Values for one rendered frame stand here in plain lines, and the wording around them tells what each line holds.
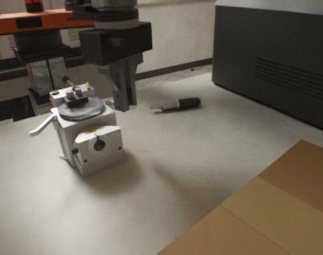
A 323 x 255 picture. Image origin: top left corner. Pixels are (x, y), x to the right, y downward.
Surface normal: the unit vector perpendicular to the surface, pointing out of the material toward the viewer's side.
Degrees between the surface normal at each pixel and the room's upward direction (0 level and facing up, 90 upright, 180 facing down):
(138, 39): 90
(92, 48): 90
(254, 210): 0
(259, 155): 0
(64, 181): 0
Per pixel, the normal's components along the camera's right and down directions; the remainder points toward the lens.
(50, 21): 0.24, 0.47
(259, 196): -0.04, -0.87
